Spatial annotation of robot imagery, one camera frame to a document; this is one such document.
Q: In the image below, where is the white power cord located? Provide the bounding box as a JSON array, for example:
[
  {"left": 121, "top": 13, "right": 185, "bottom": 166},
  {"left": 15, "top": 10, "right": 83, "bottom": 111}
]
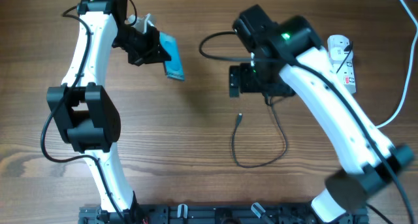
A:
[{"left": 375, "top": 0, "right": 418, "bottom": 129}]

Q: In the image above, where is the white power strip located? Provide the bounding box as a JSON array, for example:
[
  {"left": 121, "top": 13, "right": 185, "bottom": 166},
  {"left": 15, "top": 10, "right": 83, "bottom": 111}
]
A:
[{"left": 327, "top": 35, "right": 357, "bottom": 94}]

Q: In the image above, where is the black charging cable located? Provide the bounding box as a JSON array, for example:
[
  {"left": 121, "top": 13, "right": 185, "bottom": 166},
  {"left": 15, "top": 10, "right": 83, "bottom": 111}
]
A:
[{"left": 231, "top": 42, "right": 354, "bottom": 168}]

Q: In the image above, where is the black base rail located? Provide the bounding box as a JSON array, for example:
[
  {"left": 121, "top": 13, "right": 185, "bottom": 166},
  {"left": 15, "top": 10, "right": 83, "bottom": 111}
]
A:
[{"left": 78, "top": 202, "right": 370, "bottom": 224}]

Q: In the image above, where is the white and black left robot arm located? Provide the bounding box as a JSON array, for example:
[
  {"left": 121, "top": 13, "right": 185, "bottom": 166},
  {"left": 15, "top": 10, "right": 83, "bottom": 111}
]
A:
[{"left": 46, "top": 0, "right": 185, "bottom": 219}]

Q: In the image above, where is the white charger adapter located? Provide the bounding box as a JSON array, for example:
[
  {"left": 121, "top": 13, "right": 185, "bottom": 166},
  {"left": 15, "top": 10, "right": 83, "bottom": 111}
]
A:
[{"left": 329, "top": 44, "right": 351, "bottom": 61}]

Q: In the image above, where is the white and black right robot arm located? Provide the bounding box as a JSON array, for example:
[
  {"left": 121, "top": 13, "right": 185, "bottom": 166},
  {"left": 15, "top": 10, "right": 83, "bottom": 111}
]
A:
[{"left": 229, "top": 5, "right": 414, "bottom": 223}]

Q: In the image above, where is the blue smartphone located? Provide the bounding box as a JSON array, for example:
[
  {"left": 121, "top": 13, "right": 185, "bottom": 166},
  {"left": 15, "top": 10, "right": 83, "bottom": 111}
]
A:
[{"left": 159, "top": 32, "right": 185, "bottom": 81}]

